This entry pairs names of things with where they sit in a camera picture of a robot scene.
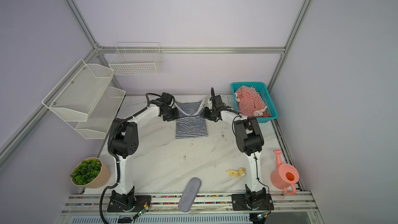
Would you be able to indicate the aluminium frame corner post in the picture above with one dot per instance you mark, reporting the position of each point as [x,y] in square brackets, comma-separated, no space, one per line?
[95,47]

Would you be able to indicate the pink watering can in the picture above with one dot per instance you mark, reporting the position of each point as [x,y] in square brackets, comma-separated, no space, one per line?
[285,176]

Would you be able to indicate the green potted plant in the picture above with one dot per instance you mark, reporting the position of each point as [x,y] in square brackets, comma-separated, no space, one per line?
[90,173]

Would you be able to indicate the yellow toy giraffe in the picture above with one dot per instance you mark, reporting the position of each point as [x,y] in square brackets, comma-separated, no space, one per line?
[236,173]

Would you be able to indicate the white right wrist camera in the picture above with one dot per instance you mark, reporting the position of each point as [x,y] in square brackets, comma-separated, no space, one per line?
[216,101]

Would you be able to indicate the white wire wall basket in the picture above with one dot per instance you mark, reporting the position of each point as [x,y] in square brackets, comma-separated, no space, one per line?
[136,58]

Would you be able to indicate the blue white striped tank top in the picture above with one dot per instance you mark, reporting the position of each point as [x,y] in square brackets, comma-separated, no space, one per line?
[190,122]

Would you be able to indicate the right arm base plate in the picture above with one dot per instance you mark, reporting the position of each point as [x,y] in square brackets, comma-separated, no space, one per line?
[243,202]

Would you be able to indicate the grey fabric pouch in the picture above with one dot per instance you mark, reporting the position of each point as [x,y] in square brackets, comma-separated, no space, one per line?
[189,195]

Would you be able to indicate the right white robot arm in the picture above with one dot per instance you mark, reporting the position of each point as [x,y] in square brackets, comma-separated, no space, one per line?
[249,140]

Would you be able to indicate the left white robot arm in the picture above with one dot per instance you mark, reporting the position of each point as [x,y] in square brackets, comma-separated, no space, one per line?
[123,142]

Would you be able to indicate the horizontal aluminium frame bar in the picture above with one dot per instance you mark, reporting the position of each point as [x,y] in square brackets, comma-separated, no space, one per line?
[199,50]

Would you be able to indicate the teal plastic basket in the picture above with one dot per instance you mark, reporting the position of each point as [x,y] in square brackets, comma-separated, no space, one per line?
[263,91]

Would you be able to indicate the white mesh wall shelf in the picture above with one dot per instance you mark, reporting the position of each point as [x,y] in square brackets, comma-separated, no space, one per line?
[86,100]

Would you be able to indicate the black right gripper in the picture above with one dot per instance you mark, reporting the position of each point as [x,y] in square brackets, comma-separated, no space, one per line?
[203,114]

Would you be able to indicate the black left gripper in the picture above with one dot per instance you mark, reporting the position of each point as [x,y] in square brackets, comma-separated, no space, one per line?
[175,116]

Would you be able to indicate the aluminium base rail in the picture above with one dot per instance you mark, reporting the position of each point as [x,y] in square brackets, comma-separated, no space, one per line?
[205,203]

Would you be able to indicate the red white striped tank top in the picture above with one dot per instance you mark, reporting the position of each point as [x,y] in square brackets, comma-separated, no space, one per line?
[250,103]

